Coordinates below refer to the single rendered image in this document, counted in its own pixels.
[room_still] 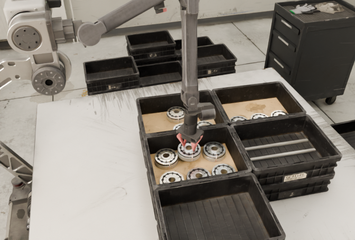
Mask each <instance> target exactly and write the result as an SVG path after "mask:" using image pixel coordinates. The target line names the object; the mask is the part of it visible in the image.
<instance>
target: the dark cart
mask: <svg viewBox="0 0 355 240"><path fill-rule="evenodd" d="M324 2H326V3H333V4H334V5H337V4H339V5H341V6H342V7H341V8H343V9H344V11H342V12H335V13H334V14H331V13H326V12H313V13H312V14H306V13H301V14H293V13H292V12H290V10H294V9H296V6H298V5H301V6H304V4H305V3H306V4H307V6H309V5H312V6H311V7H313V6H315V5H316V4H320V3H324ZM354 62H355V6H353V5H352V4H350V3H348V2H346V1H344V0H297V1H287V2H278V3H275V6H274V12H273V19H272V25H271V29H270V35H269V41H268V47H267V53H266V59H265V65H264V69H265V68H274V69H275V70H276V71H277V72H278V73H279V74H280V75H281V76H282V77H283V78H284V79H285V80H286V81H287V82H288V83H289V84H290V85H291V86H292V87H293V88H294V89H295V90H296V91H297V92H298V93H299V94H300V95H301V96H302V97H303V98H304V99H305V100H306V101H312V100H317V99H323V98H326V100H325V102H326V103H327V104H328V105H331V104H333V103H334V102H335V100H336V97H337V96H340V95H343V94H344V91H345V88H346V85H347V82H348V80H349V77H350V73H351V70H352V67H353V65H354Z"/></svg>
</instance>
